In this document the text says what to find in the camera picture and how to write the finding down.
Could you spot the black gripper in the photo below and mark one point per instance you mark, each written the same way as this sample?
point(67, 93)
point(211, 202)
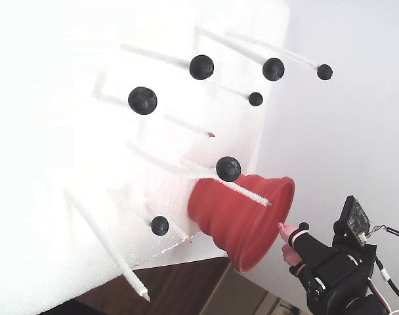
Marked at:
point(331, 262)

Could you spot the dark blueberry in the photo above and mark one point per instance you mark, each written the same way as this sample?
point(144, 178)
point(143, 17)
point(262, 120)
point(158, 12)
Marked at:
point(201, 67)
point(142, 100)
point(324, 71)
point(273, 69)
point(159, 225)
point(228, 169)
point(255, 98)

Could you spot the red collapsible silicone cup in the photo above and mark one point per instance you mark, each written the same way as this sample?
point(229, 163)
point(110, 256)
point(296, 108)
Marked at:
point(225, 216)

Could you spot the beige cardboard box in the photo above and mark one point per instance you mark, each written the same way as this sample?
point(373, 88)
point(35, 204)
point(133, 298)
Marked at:
point(232, 292)

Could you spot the long white pipe cleaner stem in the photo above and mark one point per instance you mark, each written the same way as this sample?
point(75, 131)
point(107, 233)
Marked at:
point(101, 243)

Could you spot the white foam block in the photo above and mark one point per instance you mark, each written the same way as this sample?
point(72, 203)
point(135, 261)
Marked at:
point(71, 147)

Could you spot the camera circuit board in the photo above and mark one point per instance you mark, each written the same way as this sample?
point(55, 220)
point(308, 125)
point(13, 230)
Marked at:
point(357, 218)

